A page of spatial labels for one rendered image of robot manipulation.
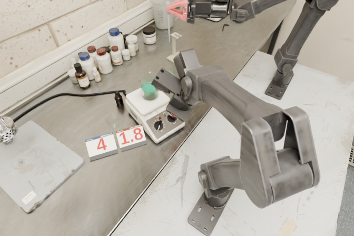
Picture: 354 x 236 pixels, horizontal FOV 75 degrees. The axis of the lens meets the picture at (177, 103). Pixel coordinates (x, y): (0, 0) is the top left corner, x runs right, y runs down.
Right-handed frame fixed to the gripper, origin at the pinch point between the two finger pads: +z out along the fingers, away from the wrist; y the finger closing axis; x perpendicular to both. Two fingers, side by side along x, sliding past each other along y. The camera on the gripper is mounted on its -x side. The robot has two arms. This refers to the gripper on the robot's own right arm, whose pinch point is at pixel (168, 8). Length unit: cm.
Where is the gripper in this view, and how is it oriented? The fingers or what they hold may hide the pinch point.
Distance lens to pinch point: 86.0
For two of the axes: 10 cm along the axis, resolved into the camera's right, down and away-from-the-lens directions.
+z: -10.0, -0.4, 0.4
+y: -0.6, 7.2, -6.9
